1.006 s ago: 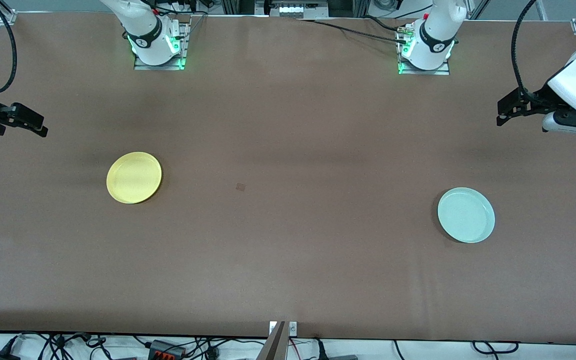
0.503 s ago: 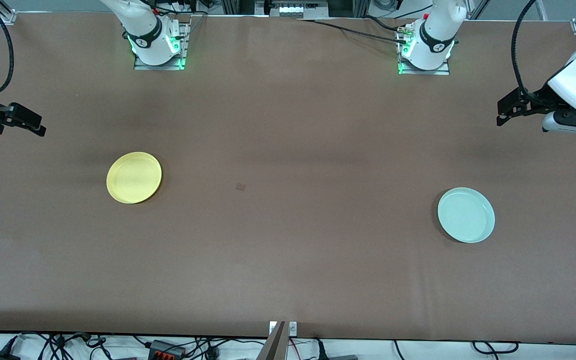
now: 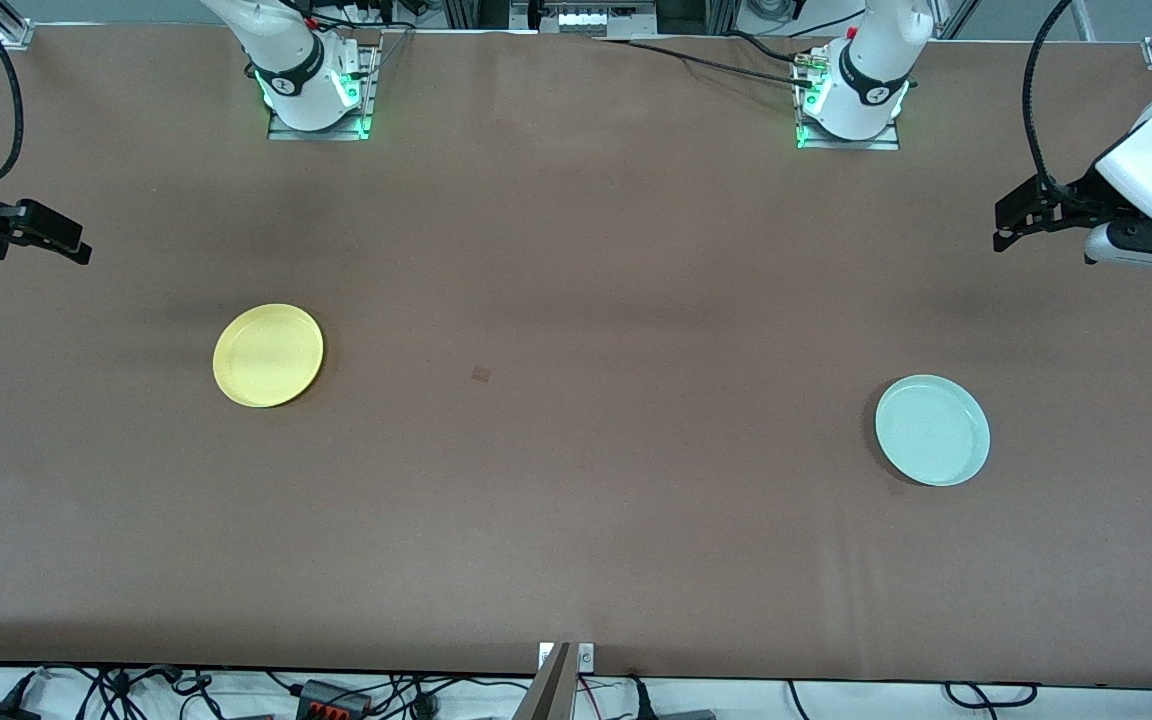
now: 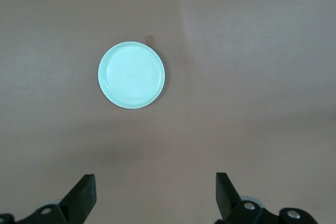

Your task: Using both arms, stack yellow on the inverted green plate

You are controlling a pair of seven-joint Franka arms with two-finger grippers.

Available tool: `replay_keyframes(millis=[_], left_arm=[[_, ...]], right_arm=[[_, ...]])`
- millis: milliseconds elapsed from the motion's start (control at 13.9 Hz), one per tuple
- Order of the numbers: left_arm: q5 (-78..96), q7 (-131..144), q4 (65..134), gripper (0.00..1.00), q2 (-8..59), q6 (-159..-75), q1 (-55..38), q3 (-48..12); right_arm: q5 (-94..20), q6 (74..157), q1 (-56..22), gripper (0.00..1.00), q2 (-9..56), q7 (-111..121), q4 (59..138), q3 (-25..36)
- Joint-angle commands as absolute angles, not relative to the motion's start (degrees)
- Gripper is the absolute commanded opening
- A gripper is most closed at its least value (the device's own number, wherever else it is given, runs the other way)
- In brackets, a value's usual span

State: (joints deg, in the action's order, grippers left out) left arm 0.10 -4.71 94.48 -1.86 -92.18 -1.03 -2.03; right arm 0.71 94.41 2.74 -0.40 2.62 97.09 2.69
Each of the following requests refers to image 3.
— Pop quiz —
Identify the pale green round plate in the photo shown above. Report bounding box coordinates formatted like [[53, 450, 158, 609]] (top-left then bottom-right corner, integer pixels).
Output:
[[874, 374, 992, 488]]

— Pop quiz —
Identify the yellow round plate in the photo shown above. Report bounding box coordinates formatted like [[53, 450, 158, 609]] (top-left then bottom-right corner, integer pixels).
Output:
[[212, 303, 325, 409]]

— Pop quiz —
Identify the grey connector box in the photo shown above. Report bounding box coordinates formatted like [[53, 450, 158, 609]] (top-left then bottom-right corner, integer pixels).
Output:
[[511, 0, 657, 39]]

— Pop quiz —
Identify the black orange power strip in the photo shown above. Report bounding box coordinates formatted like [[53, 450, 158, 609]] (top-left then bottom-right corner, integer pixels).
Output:
[[296, 680, 373, 720]]

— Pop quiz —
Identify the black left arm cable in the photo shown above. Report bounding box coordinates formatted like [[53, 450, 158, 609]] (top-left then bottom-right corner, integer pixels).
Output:
[[1023, 0, 1079, 196]]

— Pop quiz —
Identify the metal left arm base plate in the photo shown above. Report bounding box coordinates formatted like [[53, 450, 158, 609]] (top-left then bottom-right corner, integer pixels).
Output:
[[794, 60, 903, 153]]

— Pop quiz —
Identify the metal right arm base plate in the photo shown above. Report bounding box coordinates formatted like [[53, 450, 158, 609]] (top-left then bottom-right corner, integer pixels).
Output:
[[266, 45, 379, 142]]

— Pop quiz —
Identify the black cable on table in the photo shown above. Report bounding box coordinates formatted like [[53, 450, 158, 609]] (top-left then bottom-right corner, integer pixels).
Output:
[[596, 37, 819, 89]]

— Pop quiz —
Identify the grey camera stand post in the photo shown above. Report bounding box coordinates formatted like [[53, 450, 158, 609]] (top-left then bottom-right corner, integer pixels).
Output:
[[511, 642, 577, 720]]

